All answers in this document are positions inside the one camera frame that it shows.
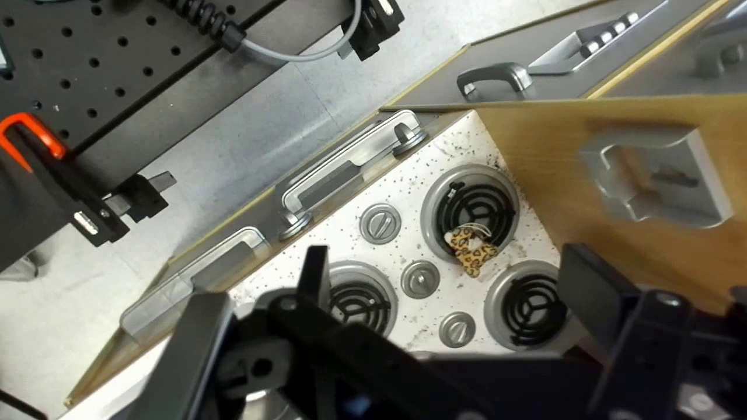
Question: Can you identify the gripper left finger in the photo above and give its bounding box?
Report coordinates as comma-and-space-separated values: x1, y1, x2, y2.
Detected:
125, 245, 467, 420

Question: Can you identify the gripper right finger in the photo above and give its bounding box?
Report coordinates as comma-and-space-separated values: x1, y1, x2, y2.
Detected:
557, 242, 747, 420

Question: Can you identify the toy stove burner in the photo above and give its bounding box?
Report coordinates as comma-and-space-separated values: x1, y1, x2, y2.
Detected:
420, 164, 521, 264
320, 261, 399, 339
484, 260, 577, 352

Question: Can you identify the grey stove knob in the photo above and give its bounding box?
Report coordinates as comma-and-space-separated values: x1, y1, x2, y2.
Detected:
438, 311, 477, 349
400, 260, 441, 300
358, 203, 403, 245

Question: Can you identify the leopard print plush toy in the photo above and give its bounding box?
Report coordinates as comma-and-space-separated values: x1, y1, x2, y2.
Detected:
444, 225, 500, 278

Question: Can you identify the wooden toy kitchen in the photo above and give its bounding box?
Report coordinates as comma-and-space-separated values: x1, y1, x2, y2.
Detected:
61, 0, 747, 420

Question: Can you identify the dark grey cabinet door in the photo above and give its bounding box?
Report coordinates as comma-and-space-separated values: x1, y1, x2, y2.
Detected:
381, 0, 721, 113

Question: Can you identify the small black clamp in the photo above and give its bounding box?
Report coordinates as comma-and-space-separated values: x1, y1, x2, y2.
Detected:
337, 0, 406, 62

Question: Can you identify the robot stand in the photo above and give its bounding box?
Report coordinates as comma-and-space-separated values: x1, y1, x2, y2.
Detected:
0, 0, 374, 272

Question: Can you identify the silver cabinet door handle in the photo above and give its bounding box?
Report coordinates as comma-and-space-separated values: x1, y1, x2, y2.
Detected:
119, 226, 273, 340

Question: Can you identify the grey wall hook holder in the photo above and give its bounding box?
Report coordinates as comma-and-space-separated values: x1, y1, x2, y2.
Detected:
578, 125, 734, 229

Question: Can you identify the silver oven door handle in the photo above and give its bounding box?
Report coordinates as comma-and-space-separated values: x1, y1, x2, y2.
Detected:
275, 108, 430, 242

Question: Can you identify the grey cable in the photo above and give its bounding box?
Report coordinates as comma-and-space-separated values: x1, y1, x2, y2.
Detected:
240, 0, 364, 64

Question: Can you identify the black clamp with orange handle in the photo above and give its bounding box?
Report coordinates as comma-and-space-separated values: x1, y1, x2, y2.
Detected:
0, 112, 177, 247

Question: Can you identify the dark grey door handle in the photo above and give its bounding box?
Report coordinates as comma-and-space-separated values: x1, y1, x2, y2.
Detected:
456, 62, 536, 102

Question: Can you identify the black ribbed cable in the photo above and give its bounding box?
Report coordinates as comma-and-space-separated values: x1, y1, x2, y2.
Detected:
158, 0, 247, 54

